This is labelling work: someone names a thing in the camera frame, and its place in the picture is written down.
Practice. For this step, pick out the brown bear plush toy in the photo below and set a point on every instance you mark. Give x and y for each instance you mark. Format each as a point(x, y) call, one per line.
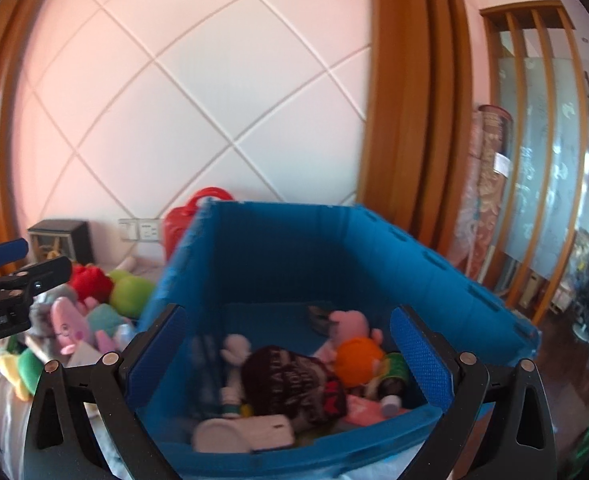
point(91, 282)

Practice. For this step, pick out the white medicine bottle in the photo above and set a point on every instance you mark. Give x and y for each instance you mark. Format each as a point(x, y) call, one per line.
point(243, 435)

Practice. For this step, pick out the white wall socket strip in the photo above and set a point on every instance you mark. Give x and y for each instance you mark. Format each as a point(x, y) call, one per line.
point(140, 230)

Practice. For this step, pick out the grey plush toy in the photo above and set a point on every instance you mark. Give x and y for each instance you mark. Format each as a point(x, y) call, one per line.
point(41, 324)

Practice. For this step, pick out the rolled patterned fabric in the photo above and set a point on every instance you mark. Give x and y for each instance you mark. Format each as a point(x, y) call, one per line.
point(487, 169)

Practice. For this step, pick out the pink pig plush toy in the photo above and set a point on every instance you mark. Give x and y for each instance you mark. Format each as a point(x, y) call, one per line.
point(72, 327)

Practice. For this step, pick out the red plastic toy suitcase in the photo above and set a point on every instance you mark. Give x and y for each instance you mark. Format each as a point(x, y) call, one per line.
point(178, 220)

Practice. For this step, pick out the green plush toy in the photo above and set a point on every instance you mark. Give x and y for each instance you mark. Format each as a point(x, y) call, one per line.
point(130, 293)

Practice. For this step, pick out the dark maroon knit hat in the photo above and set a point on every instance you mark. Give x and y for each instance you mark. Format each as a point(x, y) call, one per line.
point(277, 381)

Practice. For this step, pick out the pink plush orange shirt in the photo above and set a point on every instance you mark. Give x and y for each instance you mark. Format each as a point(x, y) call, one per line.
point(353, 350)

